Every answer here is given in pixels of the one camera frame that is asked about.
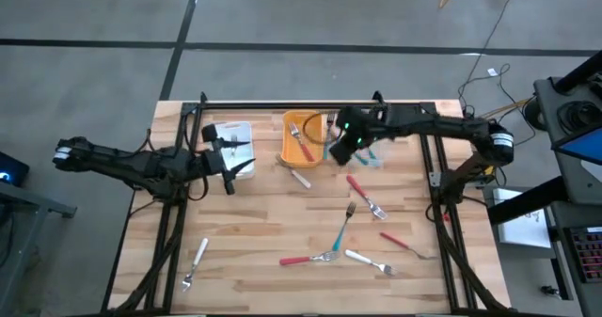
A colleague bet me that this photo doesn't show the black floor cable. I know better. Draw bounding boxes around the black floor cable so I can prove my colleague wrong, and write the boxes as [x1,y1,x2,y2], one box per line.
[458,0,524,109]

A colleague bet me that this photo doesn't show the dark device with blue light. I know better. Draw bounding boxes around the dark device with blue light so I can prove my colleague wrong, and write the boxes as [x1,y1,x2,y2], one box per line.
[0,151,30,187]

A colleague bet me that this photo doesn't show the grey side table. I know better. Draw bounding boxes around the grey side table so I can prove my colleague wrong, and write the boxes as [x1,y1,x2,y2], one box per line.
[0,180,79,309]

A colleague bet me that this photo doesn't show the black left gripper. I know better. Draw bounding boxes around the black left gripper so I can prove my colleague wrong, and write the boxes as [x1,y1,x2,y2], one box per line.
[197,123,258,197]

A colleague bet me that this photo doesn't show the grey equipment cart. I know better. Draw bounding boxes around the grey equipment cart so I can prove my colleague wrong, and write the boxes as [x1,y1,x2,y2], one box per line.
[533,48,602,317]

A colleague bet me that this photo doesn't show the yellow plastic bin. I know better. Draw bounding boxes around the yellow plastic bin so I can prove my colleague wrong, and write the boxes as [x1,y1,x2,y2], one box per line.
[279,109,326,169]

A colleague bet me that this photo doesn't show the black aluminium table frame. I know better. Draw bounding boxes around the black aluminium table frame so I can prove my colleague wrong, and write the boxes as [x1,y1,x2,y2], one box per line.
[101,90,512,317]

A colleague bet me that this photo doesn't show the white box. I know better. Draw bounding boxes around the white box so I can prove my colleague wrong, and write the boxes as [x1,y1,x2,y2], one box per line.
[491,187,552,248]

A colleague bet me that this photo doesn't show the thin red handled fork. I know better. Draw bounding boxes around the thin red handled fork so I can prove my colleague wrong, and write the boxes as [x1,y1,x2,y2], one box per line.
[378,231,438,262]

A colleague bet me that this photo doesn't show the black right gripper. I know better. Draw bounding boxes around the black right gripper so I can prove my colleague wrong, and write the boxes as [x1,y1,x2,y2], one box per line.
[328,107,378,166]

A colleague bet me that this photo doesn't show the blue screen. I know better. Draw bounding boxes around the blue screen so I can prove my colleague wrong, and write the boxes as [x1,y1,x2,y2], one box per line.
[550,126,602,167]

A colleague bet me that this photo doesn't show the white plastic bin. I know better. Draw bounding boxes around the white plastic bin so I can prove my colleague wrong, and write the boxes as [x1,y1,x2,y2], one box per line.
[209,120,257,181]

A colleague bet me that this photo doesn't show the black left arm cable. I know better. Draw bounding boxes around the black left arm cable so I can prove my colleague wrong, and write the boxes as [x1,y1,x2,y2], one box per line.
[186,174,212,203]

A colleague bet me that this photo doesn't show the white handled fork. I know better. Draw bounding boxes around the white handled fork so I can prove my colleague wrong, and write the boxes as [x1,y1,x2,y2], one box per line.
[181,236,210,293]
[344,248,397,277]
[276,152,313,190]

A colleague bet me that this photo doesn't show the black cable coil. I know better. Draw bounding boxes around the black cable coil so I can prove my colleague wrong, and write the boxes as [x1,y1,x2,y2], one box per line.
[557,99,602,131]

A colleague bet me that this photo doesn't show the black keyboard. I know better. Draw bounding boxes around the black keyboard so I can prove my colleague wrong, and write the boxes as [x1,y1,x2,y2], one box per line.
[568,226,602,284]

